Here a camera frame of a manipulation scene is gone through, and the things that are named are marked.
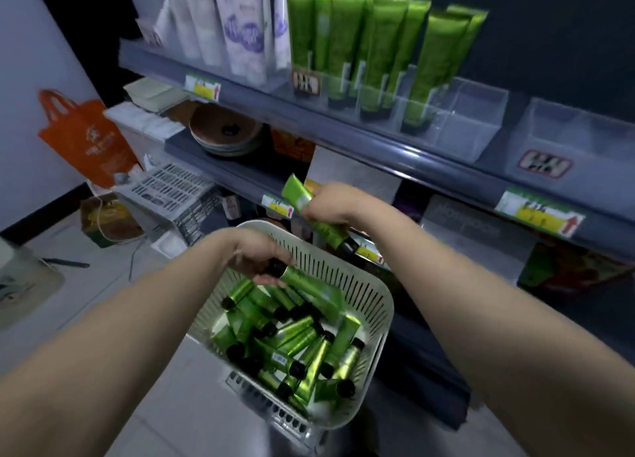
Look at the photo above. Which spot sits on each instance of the person's right hand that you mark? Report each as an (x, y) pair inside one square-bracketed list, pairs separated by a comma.
[(340, 203)]

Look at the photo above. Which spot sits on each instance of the white wrapped packets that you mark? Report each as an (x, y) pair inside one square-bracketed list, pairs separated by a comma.
[(141, 121)]

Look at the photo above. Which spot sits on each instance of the person's left forearm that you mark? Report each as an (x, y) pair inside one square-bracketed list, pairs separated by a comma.
[(124, 342)]

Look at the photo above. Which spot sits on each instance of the person's right fingers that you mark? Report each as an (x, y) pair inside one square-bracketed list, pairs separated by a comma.
[(317, 217)]

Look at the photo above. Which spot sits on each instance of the green tube with black cap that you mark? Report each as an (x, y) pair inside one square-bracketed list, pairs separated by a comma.
[(312, 285)]

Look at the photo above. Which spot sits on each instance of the plain white tube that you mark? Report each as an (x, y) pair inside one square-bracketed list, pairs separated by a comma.
[(206, 20), (179, 15)]

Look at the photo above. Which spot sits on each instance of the grey slotted crate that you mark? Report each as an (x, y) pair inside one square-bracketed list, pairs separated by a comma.
[(268, 412)]

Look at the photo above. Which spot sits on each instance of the white slotted plastic crate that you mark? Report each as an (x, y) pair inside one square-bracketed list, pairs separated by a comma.
[(168, 193)]

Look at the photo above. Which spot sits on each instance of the white cardboard sheet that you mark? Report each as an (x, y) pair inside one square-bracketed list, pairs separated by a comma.
[(354, 176)]

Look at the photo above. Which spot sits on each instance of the narrow white tube purple print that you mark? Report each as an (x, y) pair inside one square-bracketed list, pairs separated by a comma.
[(282, 25)]

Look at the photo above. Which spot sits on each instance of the person's right forearm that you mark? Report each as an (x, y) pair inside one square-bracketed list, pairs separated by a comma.
[(496, 332)]

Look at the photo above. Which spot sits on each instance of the yellow green carton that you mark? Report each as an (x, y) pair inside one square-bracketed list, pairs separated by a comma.
[(111, 221)]

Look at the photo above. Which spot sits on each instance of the green tube with end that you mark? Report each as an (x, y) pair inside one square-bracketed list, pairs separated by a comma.
[(297, 194)]

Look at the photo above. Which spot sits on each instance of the clear plastic bin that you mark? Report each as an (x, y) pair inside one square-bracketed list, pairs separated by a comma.
[(466, 119), (575, 134)]

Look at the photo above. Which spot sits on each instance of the grey translucent container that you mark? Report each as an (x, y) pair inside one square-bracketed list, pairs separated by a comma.
[(25, 285)]

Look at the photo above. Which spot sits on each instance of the pile of small green tubes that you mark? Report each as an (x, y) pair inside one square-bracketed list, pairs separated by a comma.
[(292, 345)]

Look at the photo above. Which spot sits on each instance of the row of standing green tubes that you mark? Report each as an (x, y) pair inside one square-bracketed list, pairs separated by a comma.
[(382, 49)]

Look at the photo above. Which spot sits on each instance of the grey cardboard box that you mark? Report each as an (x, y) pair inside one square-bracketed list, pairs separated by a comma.
[(476, 233)]

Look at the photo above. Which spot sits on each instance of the pale flat box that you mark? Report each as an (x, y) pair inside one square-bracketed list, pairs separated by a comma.
[(154, 93)]

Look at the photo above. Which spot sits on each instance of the black pen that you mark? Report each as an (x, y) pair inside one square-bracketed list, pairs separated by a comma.
[(64, 262)]

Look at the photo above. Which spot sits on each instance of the person's left fingers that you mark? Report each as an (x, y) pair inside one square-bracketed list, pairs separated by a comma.
[(270, 278)]

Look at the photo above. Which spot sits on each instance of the red white bin sticker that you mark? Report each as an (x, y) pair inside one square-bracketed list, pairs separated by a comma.
[(544, 164), (306, 82)]

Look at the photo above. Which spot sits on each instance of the colourful green red packet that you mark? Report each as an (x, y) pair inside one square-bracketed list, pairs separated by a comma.
[(570, 268)]

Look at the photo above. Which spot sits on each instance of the orange box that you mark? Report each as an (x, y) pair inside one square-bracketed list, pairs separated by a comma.
[(292, 146)]

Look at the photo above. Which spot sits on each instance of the person's left hand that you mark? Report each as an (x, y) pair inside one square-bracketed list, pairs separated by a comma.
[(253, 250)]

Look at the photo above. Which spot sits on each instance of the yellow green price tag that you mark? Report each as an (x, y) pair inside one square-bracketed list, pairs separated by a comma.
[(540, 213), (202, 87), (278, 206), (369, 254)]

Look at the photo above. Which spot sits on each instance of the white tube with purple flower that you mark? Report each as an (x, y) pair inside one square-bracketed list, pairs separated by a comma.
[(245, 30)]

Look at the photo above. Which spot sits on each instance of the orange tote bag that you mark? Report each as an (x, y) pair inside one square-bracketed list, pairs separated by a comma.
[(87, 141)]

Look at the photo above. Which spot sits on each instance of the stack of brown bowls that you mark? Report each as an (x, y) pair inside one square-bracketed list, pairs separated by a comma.
[(225, 131)]

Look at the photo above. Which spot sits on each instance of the white plastic slotted basket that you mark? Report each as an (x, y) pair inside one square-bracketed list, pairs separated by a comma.
[(364, 293)]

